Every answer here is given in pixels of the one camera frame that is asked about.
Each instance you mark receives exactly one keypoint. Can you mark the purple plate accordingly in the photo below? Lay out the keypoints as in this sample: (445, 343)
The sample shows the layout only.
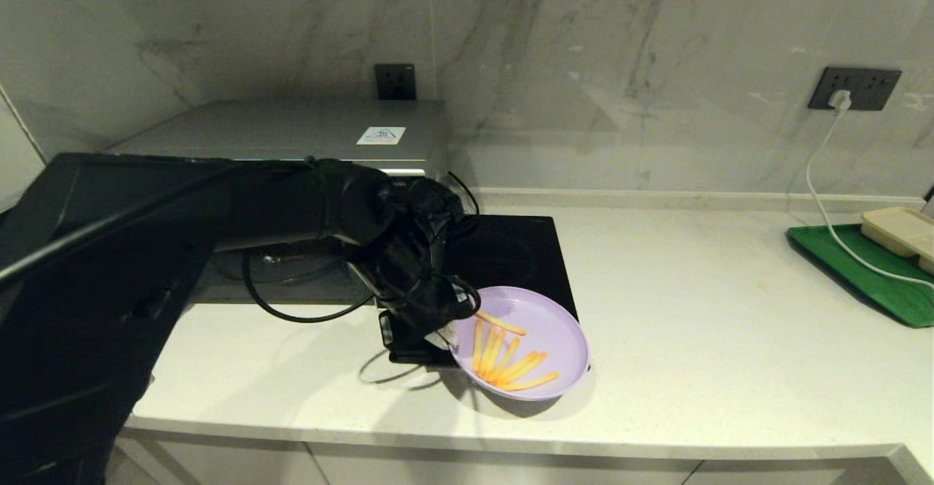
(554, 324)

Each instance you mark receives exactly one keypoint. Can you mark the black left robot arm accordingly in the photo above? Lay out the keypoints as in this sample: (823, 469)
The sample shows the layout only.
(109, 288)

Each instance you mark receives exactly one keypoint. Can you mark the silver microwave oven body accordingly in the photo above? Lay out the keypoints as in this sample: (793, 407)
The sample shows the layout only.
(292, 127)

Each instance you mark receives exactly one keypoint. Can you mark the beige base cabinet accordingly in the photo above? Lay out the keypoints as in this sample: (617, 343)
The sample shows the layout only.
(511, 474)

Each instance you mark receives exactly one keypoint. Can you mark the beige lunch container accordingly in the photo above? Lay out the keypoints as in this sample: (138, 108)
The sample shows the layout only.
(897, 230)

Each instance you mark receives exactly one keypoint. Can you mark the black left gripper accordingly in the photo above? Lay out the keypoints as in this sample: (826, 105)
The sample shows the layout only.
(423, 295)

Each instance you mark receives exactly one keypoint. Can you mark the orange carrot sticks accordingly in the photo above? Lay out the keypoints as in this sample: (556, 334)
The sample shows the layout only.
(497, 350)
(478, 346)

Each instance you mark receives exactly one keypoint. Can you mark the wide black wall outlet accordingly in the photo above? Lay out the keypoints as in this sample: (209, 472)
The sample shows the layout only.
(872, 89)

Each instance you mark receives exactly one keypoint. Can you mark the small black wall outlet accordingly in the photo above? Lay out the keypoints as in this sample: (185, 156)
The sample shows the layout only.
(395, 82)

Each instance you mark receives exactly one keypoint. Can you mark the green plastic tray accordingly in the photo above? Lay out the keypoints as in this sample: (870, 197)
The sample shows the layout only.
(875, 281)

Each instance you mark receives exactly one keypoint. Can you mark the white power plug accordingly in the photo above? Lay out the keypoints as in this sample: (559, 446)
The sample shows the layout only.
(840, 100)

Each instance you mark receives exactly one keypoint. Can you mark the long crosswise french fry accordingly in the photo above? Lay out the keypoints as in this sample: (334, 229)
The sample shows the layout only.
(503, 324)

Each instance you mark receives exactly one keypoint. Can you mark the black induction cooktop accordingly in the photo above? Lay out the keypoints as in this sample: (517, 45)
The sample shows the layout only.
(525, 251)

